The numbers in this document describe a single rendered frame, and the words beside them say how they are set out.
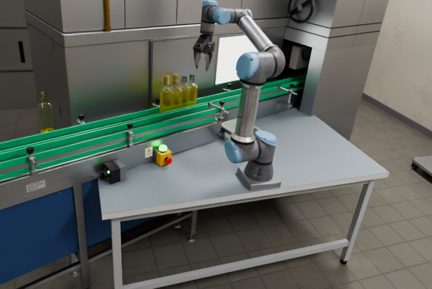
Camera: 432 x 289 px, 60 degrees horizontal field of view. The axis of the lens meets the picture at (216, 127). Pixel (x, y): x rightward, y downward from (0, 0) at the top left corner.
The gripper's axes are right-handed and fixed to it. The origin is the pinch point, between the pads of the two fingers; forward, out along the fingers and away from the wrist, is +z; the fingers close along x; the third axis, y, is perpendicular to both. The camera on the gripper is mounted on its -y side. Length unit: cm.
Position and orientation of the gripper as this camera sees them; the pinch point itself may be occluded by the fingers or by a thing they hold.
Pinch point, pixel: (201, 68)
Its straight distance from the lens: 205.2
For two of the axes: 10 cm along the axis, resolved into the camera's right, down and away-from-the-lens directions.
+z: -1.2, 9.0, 4.2
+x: -9.3, -2.5, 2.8
